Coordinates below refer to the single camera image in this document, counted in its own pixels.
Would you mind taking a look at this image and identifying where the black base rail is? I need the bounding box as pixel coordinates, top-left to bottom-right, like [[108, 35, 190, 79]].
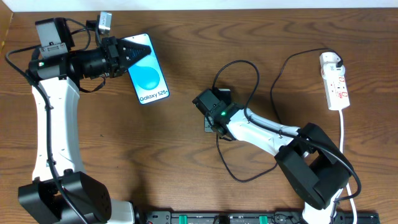
[[136, 210, 381, 224]]

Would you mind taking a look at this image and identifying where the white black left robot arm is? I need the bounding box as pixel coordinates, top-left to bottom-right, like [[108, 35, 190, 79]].
[[18, 17, 151, 223]]

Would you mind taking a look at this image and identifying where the brown cardboard side panel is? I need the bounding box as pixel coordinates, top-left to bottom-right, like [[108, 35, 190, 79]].
[[0, 1, 14, 51]]

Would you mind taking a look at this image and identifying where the white USB charger plug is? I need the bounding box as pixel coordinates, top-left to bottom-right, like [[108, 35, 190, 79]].
[[320, 52, 343, 68]]

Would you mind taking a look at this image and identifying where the blue Galaxy smartphone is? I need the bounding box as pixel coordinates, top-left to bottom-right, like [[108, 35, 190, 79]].
[[124, 34, 170, 105]]

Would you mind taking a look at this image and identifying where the white power strip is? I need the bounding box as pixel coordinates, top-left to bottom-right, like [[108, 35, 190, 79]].
[[321, 63, 350, 111]]

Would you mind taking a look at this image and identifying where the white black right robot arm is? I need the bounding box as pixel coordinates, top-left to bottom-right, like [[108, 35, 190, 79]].
[[192, 88, 356, 223]]

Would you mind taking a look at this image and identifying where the white power strip cord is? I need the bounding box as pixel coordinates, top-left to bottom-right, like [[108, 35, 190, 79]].
[[338, 108, 358, 224]]

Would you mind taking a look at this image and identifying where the black charger cable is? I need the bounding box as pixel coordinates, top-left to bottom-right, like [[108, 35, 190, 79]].
[[216, 47, 344, 184]]

